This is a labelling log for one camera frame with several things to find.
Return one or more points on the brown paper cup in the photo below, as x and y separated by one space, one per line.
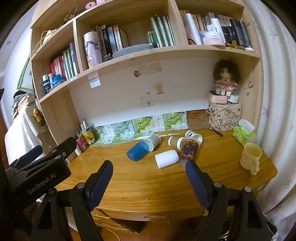
175 141

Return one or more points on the pink white jar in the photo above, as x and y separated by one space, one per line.
214 38

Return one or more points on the purple printed cup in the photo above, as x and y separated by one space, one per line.
188 149

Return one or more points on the yellow mug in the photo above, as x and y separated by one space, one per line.
251 156

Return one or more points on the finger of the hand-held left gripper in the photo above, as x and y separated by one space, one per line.
67 145
32 153

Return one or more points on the dark small bottle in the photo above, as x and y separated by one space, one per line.
46 83

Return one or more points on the grey round plate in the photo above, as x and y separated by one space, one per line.
132 49

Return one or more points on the pink tape roll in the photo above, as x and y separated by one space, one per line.
90 4

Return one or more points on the pink spotted box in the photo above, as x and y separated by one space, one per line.
217 99

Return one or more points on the blue cup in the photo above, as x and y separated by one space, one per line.
137 151

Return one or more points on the brown face printed card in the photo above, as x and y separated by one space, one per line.
197 118

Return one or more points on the white paper tag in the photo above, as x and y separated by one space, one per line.
94 81

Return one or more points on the green tissue pack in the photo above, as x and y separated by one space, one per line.
244 134

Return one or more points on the white cloth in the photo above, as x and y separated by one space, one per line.
22 134

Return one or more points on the row of red green books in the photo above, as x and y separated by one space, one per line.
64 62

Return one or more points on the blue jar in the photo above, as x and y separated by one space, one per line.
56 80

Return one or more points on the white round device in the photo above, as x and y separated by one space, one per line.
234 99

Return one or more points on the white black-patterned cup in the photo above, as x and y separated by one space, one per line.
193 135

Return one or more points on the wooden bookshelf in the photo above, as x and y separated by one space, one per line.
148 58

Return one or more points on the brown-haired rag doll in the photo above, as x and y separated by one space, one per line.
225 76

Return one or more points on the bear wall hook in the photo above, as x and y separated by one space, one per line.
159 89

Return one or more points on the white floral tumbler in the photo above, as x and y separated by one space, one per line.
92 49

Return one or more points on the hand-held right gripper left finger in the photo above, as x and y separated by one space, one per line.
101 178

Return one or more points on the kraft paper bag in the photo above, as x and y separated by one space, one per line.
49 34

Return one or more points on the black pen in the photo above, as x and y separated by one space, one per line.
216 131

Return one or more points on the printed storage box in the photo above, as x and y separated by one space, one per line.
223 115

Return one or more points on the white flowered curtain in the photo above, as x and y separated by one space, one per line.
277 104

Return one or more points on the checkered paper cup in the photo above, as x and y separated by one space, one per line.
153 141

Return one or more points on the clear wall hook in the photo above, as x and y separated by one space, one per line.
146 101

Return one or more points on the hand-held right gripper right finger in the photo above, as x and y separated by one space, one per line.
196 183

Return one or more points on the row of dark books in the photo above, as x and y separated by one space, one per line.
112 39

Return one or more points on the stack of books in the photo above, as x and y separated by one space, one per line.
20 102

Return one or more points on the green framed picture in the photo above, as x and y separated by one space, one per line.
25 75

